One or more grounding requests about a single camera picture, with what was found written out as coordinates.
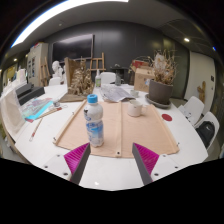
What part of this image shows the black wall screen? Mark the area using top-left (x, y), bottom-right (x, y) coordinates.
top-left (51, 34), bottom-right (95, 63)

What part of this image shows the clear spray bottle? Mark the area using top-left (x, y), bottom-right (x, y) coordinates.
top-left (114, 73), bottom-right (123, 87)

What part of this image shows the wooden easel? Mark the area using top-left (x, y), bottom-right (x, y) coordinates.
top-left (89, 52), bottom-right (107, 81)

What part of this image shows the grey printed newspaper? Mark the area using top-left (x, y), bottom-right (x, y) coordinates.
top-left (99, 84), bottom-right (135, 103)

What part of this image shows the black box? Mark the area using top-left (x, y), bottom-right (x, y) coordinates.
top-left (14, 83), bottom-right (46, 106)

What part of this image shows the bright ceiling light panel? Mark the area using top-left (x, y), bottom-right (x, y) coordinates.
top-left (9, 0), bottom-right (129, 49)

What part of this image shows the small green-labelled bottle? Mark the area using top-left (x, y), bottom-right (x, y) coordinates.
top-left (95, 69), bottom-right (102, 88)

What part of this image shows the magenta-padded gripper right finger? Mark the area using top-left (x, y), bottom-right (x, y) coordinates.
top-left (131, 142), bottom-right (183, 186)

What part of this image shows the grey pot with dried plant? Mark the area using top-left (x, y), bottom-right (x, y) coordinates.
top-left (147, 49), bottom-right (178, 105)

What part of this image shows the wooden figure sculpture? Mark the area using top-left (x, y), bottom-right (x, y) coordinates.
top-left (197, 80), bottom-right (208, 104)

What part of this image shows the white plaster bust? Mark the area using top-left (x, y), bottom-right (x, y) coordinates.
top-left (51, 60), bottom-right (64, 81)

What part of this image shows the colourful booklet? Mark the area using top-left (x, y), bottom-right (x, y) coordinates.
top-left (20, 97), bottom-right (55, 122)

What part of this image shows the red pencil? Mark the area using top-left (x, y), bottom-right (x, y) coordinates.
top-left (29, 117), bottom-right (44, 142)

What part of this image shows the white stretched canvas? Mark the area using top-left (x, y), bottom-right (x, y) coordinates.
top-left (0, 88), bottom-right (26, 136)

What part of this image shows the stack of papers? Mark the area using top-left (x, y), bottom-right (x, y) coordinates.
top-left (181, 106), bottom-right (194, 119)

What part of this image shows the white blue-capped drink bottle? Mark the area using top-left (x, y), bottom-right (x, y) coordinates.
top-left (83, 93), bottom-right (105, 148)

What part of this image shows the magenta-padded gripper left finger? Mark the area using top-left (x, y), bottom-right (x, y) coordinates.
top-left (41, 142), bottom-right (92, 186)

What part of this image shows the brown cardboard box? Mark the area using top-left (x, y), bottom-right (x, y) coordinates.
top-left (133, 66), bottom-right (156, 94)

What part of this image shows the brown relief sculpture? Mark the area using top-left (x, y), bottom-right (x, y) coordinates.
top-left (58, 57), bottom-right (96, 103)

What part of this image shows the white ceramic mug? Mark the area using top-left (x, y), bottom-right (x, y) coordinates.
top-left (126, 99), bottom-right (148, 118)

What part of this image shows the white cabinet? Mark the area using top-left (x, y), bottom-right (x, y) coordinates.
top-left (26, 42), bottom-right (49, 88)

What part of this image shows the black backpack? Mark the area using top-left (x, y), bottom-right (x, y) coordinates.
top-left (195, 121), bottom-right (216, 149)

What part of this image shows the red cardboard box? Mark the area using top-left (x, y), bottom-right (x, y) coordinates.
top-left (131, 59), bottom-right (149, 69)

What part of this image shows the flat round red coaster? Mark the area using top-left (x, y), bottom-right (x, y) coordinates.
top-left (161, 113), bottom-right (173, 122)

